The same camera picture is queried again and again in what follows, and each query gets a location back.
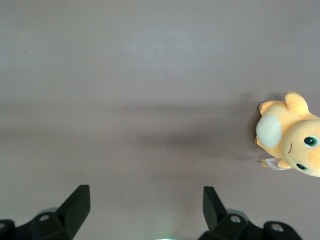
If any orange plush toy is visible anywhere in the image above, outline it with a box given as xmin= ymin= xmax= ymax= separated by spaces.
xmin=254 ymin=90 xmax=320 ymax=178

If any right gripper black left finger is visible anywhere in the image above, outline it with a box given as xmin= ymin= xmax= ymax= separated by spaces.
xmin=0 ymin=184 xmax=91 ymax=240

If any paper tag on plush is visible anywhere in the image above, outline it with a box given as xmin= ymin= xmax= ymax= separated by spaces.
xmin=260 ymin=157 xmax=285 ymax=171

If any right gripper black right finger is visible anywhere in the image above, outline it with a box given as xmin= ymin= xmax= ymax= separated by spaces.
xmin=199 ymin=186 xmax=301 ymax=240

